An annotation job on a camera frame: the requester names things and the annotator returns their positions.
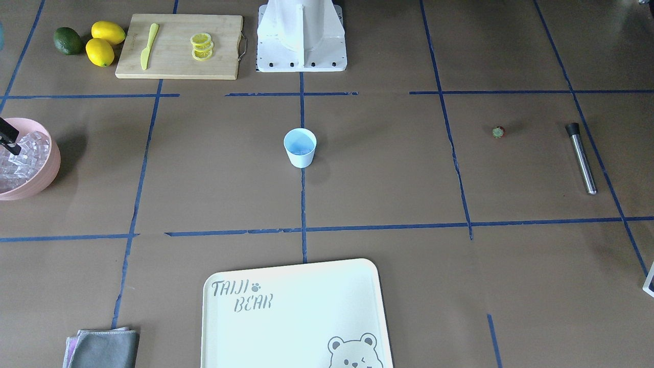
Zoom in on light blue paper cup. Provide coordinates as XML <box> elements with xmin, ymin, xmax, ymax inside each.
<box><xmin>283</xmin><ymin>128</ymin><xmax>317</xmax><ymax>169</ymax></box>

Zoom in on steel muddler black tip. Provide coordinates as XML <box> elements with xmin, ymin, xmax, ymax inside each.
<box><xmin>565</xmin><ymin>122</ymin><xmax>598</xmax><ymax>195</ymax></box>

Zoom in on pile of clear ice cubes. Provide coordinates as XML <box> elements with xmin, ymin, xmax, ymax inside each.
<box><xmin>1</xmin><ymin>132</ymin><xmax>51</xmax><ymax>193</ymax></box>

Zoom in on pink bowl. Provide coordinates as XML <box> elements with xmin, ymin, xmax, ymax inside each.
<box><xmin>1</xmin><ymin>118</ymin><xmax>61</xmax><ymax>201</ymax></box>

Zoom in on green lime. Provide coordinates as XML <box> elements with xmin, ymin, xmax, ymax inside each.
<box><xmin>53</xmin><ymin>27</ymin><xmax>84</xmax><ymax>56</ymax></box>

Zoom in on yellow lemon near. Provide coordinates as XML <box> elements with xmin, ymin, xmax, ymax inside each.
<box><xmin>85</xmin><ymin>38</ymin><xmax>115</xmax><ymax>67</ymax></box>

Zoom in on yellow lemon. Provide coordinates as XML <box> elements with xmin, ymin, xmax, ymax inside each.
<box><xmin>91</xmin><ymin>20</ymin><xmax>126</xmax><ymax>47</ymax></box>
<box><xmin>85</xmin><ymin>38</ymin><xmax>115</xmax><ymax>67</ymax></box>

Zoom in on yellow lemon far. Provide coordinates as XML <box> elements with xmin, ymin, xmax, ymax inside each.
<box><xmin>91</xmin><ymin>20</ymin><xmax>126</xmax><ymax>47</ymax></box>

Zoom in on wooden cutting board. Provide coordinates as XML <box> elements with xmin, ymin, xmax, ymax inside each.
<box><xmin>115</xmin><ymin>13</ymin><xmax>244</xmax><ymax>81</ymax></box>

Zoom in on yellow plastic knife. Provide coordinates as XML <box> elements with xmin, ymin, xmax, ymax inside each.
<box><xmin>140</xmin><ymin>23</ymin><xmax>159</xmax><ymax>71</ymax></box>

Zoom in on lemon slices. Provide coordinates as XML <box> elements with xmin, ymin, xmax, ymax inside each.
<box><xmin>190</xmin><ymin>32</ymin><xmax>214</xmax><ymax>61</ymax></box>

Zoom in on folded grey cloth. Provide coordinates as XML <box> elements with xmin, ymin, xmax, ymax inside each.
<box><xmin>62</xmin><ymin>327</ymin><xmax>139</xmax><ymax>367</ymax></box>

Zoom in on cream bear tray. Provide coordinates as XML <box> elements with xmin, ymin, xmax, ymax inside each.
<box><xmin>199</xmin><ymin>258</ymin><xmax>394</xmax><ymax>367</ymax></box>

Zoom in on small strawberry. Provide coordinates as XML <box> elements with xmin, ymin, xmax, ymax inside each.
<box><xmin>492</xmin><ymin>126</ymin><xmax>505</xmax><ymax>139</ymax></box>

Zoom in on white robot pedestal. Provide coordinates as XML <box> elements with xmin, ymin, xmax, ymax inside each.
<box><xmin>255</xmin><ymin>1</ymin><xmax>348</xmax><ymax>73</ymax></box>

